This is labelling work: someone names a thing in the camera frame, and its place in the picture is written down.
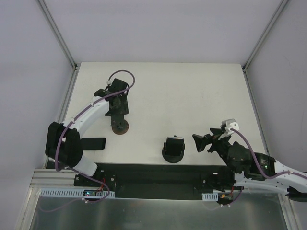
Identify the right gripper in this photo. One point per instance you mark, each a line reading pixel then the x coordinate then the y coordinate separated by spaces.
pixel 213 141

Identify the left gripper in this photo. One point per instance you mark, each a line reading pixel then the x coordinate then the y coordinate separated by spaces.
pixel 117 117

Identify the wooden base phone stand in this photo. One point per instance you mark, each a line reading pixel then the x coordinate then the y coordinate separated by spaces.
pixel 119 125

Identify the silver-edged black phone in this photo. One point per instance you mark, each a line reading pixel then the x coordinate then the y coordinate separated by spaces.
pixel 174 146

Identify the black round phone stand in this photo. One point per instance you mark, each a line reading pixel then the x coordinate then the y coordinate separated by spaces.
pixel 172 159

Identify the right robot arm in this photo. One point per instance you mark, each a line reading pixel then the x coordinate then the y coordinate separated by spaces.
pixel 251 169

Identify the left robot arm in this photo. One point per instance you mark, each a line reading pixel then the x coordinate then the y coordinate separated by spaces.
pixel 65 142

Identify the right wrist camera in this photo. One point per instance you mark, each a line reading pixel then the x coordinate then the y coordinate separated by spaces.
pixel 227 127

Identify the right white cable duct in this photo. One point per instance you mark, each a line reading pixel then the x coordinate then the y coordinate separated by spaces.
pixel 210 197

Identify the white cable duct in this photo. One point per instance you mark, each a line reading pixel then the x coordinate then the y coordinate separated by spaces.
pixel 210 197
pixel 76 193

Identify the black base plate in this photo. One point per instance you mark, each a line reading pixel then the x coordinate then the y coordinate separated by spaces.
pixel 171 182

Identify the left white cable duct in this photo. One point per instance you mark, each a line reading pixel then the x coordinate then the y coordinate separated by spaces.
pixel 76 193

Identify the left aluminium frame post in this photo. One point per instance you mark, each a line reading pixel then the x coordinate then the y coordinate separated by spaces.
pixel 56 32

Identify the aluminium frame post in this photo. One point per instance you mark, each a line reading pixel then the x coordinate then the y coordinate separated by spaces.
pixel 264 35
pixel 56 32

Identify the right aluminium frame post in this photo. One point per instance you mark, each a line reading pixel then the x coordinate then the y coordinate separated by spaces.
pixel 264 35

